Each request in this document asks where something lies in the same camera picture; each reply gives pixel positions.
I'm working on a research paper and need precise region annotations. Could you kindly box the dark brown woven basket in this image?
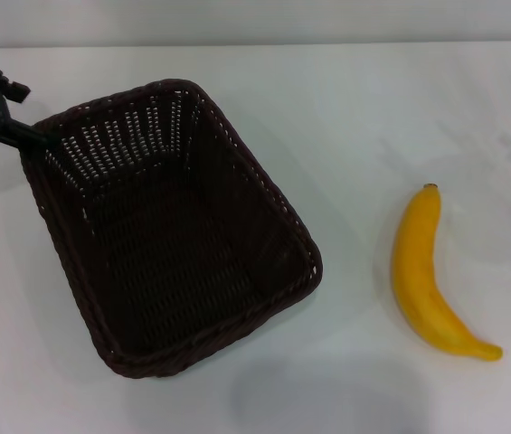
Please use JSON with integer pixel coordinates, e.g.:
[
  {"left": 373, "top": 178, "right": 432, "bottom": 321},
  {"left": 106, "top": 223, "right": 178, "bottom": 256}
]
[{"left": 18, "top": 78, "right": 323, "bottom": 378}]

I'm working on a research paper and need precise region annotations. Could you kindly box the yellow banana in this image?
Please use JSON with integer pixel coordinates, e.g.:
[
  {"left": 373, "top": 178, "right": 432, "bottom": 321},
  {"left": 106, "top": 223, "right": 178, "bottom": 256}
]
[{"left": 392, "top": 183, "right": 505, "bottom": 363}]

